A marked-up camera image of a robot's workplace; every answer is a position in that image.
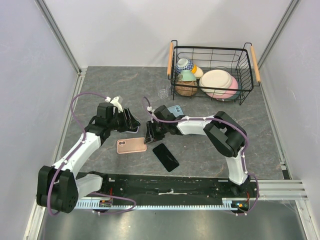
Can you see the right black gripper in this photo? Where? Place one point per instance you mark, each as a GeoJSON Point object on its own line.
{"type": "Point", "coordinates": [151, 136]}

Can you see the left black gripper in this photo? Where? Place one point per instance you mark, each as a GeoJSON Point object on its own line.
{"type": "Point", "coordinates": [129, 124]}

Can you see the lavender phone case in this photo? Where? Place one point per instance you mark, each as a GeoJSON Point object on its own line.
{"type": "Point", "coordinates": [135, 130]}

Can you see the pink phone case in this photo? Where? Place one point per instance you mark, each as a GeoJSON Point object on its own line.
{"type": "Point", "coordinates": [131, 145]}

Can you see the black phone front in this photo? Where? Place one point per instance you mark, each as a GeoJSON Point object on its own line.
{"type": "Point", "coordinates": [165, 157]}

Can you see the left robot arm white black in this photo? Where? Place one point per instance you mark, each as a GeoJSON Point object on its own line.
{"type": "Point", "coordinates": [58, 188]}

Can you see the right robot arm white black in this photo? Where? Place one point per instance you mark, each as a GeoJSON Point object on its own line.
{"type": "Point", "coordinates": [228, 138]}

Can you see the light blue phone case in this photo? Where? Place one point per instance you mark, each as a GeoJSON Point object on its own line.
{"type": "Point", "coordinates": [176, 110]}

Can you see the clear glass cup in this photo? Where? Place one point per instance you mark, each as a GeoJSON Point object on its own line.
{"type": "Point", "coordinates": [163, 88]}

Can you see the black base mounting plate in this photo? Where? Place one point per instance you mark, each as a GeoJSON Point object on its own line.
{"type": "Point", "coordinates": [127, 185]}

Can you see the brown bowl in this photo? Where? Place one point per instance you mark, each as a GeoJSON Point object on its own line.
{"type": "Point", "coordinates": [186, 88]}

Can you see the mint green bowl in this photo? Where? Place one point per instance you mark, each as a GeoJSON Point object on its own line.
{"type": "Point", "coordinates": [186, 76]}

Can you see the blue white patterned bowl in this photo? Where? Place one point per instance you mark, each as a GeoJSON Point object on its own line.
{"type": "Point", "coordinates": [184, 64]}

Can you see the yellow white bowl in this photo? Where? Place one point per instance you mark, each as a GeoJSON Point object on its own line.
{"type": "Point", "coordinates": [197, 71]}

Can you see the cream plate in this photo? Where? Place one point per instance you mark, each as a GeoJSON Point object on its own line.
{"type": "Point", "coordinates": [215, 80]}

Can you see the pink plate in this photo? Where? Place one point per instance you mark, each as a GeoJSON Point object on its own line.
{"type": "Point", "coordinates": [233, 88]}

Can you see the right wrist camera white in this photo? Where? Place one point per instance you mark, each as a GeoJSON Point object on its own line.
{"type": "Point", "coordinates": [150, 109]}

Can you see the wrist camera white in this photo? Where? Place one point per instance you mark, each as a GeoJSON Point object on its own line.
{"type": "Point", "coordinates": [116, 102]}
{"type": "Point", "coordinates": [150, 109]}

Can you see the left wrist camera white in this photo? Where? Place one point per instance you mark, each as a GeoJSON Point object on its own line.
{"type": "Point", "coordinates": [116, 102]}

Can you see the black wire dish basket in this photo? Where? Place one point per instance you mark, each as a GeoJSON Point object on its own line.
{"type": "Point", "coordinates": [239, 62]}

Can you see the blue slotted cable duct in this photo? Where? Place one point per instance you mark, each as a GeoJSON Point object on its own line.
{"type": "Point", "coordinates": [96, 203]}

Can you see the aluminium frame rail front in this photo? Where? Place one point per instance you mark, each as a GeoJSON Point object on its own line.
{"type": "Point", "coordinates": [278, 190]}

